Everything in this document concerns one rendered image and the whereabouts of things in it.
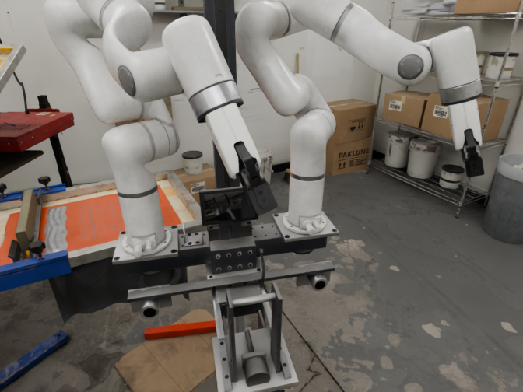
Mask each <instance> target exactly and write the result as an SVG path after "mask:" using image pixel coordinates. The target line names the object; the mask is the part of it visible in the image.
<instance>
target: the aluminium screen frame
mask: <svg viewBox="0 0 523 392"><path fill-rule="evenodd" d="M152 174H153V175H154V176H155V178H156V181H159V180H166V179H168V181H169V182H170V184H171V186H172V187H173V189H174V190H175V191H176V193H177V195H178V196H179V198H180V199H181V200H182V202H183V203H184V205H185V207H186V208H187V210H188V211H189V212H190V214H191V216H192V217H193V218H194V220H195V221H191V222H186V223H184V230H185V233H197V232H204V231H207V226H203V225H202V217H201V208H200V206H199V205H198V203H197V202H196V200H195V199H194V198H193V197H192V196H191V194H190V193H189V191H188V190H187V188H186V187H185V186H184V185H183V184H182V182H181V181H180V179H179V178H178V177H177V175H176V174H175V172H174V171H173V170H172V169H171V170H163V171H158V172H154V173H152ZM113 189H116V186H115V182H114V180H106V181H102V182H97V183H93V184H85V185H80V186H75V187H67V188H66V191H62V192H57V193H53V194H45V195H42V196H43V203H45V202H49V201H57V200H61V199H66V198H73V197H77V196H81V195H86V194H93V193H97V192H102V191H109V190H113ZM20 200H21V199H19V200H15V201H7V202H2V203H0V211H4V210H8V209H13V208H20V207H21V206H22V201H20ZM177 226H178V234H183V225H182V224H179V225H177ZM117 242H118V240H114V241H111V242H107V243H102V244H98V245H95V246H91V247H86V248H82V249H79V250H74V251H70V252H68V262H69V264H70V267H71V268H72V267H75V266H79V265H82V264H87V263H90V262H94V261H98V260H102V259H104V258H108V257H113V256H114V252H115V249H116V246H117Z"/></svg>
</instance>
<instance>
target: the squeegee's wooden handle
mask: <svg viewBox="0 0 523 392"><path fill-rule="evenodd" d="M37 206H38V203H37V199H36V196H35V194H34V191H33V189H28V190H25V192H24V195H23V202H22V206H21V209H20V214H19V220H18V223H17V227H16V234H15V235H16V239H17V240H18V243H19V246H20V249H21V251H22V252H24V251H28V250H29V249H28V247H27V246H28V245H30V244H31V238H32V237H33V231H34V226H35V220H36V214H37Z"/></svg>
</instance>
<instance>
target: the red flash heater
mask: <svg viewBox="0 0 523 392"><path fill-rule="evenodd" d="M27 110H28V111H29V112H30V114H25V112H7V113H4V114H0V152H23V151H25V150H27V149H28V148H30V147H32V146H34V145H36V144H38V143H40V142H42V141H44V140H46V139H48V138H50V137H52V136H54V135H56V134H58V133H60V132H62V131H64V130H66V129H68V128H70V127H72V126H74V125H75V123H74V116H73V112H60V110H59V109H27ZM3 122H5V123H9V124H5V123H3ZM10 124H15V125H16V126H13V125H10Z"/></svg>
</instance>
